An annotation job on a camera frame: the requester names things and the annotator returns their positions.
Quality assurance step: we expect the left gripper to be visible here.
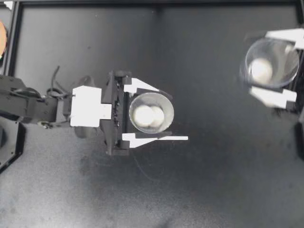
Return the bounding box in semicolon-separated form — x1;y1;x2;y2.
101;70;189;156

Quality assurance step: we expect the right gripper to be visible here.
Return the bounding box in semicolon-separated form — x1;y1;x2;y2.
248;28;304;115

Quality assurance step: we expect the white ball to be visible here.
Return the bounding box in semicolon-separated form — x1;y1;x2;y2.
151;106;165;127
133;105;155;127
249;58;274;83

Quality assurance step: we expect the clear glass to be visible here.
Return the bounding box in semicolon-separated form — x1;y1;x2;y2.
239;38;300;89
129;92;175;133

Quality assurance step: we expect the orange round object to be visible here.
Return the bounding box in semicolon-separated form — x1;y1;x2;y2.
0;20;9;56

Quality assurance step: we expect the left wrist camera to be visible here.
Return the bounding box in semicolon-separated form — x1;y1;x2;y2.
70;86;112;127

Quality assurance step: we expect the black frame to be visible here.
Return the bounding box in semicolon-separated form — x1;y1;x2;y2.
0;0;304;76

